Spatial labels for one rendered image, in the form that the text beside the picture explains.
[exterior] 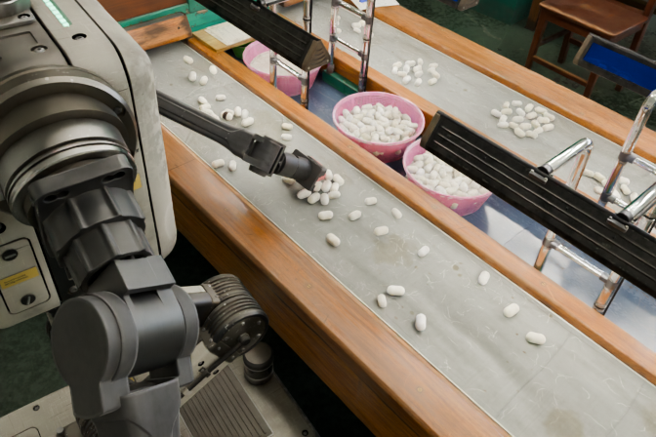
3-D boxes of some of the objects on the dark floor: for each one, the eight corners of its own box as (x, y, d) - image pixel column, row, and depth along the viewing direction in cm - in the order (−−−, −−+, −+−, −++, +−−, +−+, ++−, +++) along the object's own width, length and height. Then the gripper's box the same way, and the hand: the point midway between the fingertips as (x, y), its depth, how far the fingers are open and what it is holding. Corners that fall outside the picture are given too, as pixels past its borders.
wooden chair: (514, 80, 351) (563, -88, 291) (557, 59, 373) (611, -100, 313) (582, 116, 326) (650, -59, 267) (624, 91, 348) (696, -76, 289)
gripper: (267, 166, 150) (305, 177, 163) (295, 188, 145) (330, 197, 158) (282, 142, 149) (317, 155, 162) (309, 164, 143) (345, 175, 156)
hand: (322, 176), depth 159 cm, fingers closed
